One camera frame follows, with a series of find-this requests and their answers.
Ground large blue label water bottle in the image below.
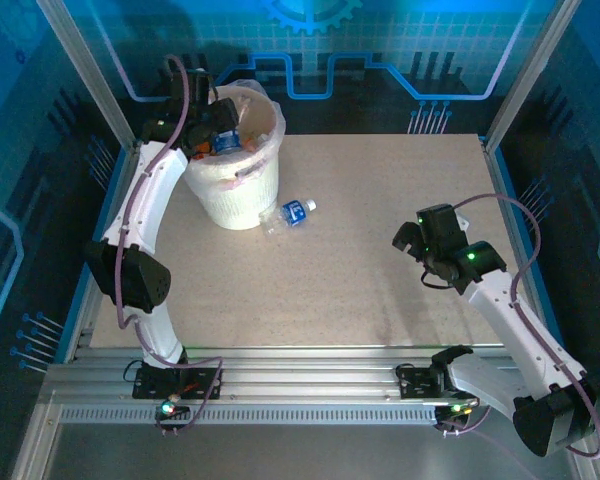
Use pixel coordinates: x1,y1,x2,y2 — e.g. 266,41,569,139
258,198,318,237

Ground clear plastic bin liner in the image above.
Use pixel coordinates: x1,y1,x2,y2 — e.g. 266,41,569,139
213,78,287,189

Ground white ribbed plastic bin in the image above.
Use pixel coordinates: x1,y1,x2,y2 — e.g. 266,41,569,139
183,84,284,231

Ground small LED controller board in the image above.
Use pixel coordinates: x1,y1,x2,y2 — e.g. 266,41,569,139
434,399,474,426
154,394,191,426

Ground grey metal front panel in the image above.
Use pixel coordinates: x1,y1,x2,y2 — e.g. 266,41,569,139
9,399,600,480

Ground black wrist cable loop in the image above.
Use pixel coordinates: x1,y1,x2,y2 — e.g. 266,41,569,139
419,268,455,291

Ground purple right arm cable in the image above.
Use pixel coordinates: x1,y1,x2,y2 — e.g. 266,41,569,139
442,193,600,460

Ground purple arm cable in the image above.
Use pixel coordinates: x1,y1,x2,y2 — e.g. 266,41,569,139
114,53,225,436
442,193,600,460

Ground aluminium table side rail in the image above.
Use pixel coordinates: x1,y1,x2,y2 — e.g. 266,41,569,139
481,134,569,364
62,142,146,364

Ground aluminium frame post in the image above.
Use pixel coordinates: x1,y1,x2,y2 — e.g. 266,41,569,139
34,0,139,154
482,0,581,151

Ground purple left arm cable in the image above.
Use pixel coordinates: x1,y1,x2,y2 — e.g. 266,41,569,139
114,53,225,436

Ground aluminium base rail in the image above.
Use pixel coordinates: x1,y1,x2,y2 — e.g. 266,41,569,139
39,344,584,407

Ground slotted grey cable duct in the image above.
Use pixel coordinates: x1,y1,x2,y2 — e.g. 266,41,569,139
57,405,441,426

